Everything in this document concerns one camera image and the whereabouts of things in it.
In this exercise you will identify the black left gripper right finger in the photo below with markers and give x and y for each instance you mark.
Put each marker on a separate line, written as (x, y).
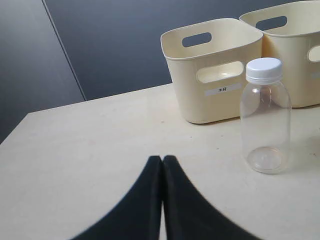
(188, 215)

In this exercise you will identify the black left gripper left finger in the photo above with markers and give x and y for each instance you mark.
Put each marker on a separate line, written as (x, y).
(138, 214)

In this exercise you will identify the clear plastic bottle white cap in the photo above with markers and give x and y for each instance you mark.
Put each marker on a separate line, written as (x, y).
(265, 116)

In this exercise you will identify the cream left plastic bin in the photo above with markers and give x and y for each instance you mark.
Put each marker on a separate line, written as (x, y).
(207, 65)

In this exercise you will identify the cream plastic bin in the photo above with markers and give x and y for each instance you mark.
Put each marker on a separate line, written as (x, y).
(207, 65)
(296, 44)

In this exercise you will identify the cream middle plastic bin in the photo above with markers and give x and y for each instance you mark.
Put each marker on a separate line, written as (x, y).
(296, 44)

